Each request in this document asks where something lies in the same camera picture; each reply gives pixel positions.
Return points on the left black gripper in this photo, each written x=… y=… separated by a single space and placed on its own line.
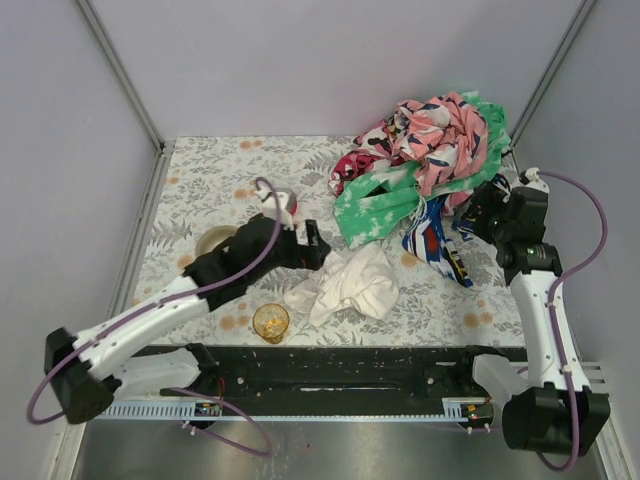
x=304 y=247

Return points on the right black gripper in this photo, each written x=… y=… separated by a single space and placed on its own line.
x=480 y=214

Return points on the green white cloth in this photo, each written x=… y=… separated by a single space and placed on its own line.
x=373 y=204

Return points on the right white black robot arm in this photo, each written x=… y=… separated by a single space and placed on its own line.
x=553 y=408

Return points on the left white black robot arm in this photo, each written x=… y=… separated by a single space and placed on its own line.
x=89 y=370

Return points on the blue white red cloth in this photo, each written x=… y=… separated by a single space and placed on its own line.
x=426 y=238

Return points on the red pink floral cloth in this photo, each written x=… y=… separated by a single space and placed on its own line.
x=372 y=151

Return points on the black multicolour floral cloth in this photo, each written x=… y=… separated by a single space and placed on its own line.
x=392 y=128

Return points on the amber glass cup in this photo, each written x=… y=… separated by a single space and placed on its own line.
x=270 y=322

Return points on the beige ceramic bowl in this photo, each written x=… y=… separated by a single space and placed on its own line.
x=213 y=237

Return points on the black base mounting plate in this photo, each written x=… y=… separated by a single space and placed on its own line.
x=320 y=381

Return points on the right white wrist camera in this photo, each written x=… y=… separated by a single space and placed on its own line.
x=531 y=178

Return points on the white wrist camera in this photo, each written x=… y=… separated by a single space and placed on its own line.
x=531 y=178
x=278 y=203

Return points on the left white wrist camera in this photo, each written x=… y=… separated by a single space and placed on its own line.
x=278 y=203

